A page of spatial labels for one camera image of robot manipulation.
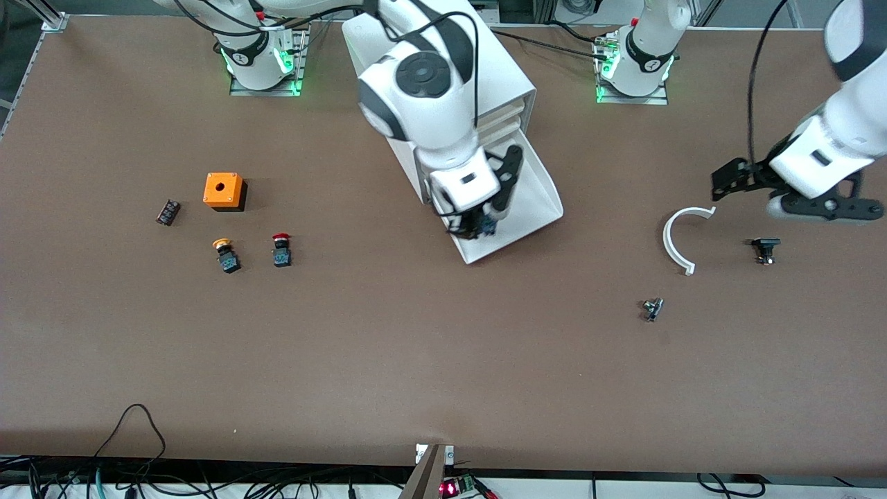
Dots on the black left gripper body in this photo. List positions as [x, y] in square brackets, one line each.
[757, 172]

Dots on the white lowest cabinet drawer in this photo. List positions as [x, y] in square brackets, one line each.
[535, 201]

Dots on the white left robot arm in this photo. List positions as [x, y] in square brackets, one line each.
[824, 149]

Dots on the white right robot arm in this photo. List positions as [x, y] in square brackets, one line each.
[423, 76]

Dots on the white middle cabinet drawer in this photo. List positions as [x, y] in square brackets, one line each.
[504, 129]

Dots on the white highest cabinet drawer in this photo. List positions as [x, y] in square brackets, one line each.
[506, 111]

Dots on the white drawer cabinet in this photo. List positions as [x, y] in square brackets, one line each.
[513, 76]

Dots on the red push button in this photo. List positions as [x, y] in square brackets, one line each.
[281, 253]

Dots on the yellow push button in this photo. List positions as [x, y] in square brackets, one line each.
[226, 258]

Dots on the small grey metal part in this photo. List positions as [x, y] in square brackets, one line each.
[653, 309]

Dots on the circuit board with red light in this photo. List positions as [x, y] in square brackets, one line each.
[457, 486]

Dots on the small black contact block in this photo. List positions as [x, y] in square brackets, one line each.
[168, 212]

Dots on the white curved plastic bracket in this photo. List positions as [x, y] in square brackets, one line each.
[669, 244]

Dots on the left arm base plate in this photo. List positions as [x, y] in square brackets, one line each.
[658, 99]

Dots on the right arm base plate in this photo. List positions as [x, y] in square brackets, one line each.
[299, 66]

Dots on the orange button enclosure box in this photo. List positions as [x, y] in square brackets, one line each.
[222, 188]

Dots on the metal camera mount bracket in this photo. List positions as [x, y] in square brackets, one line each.
[426, 475]

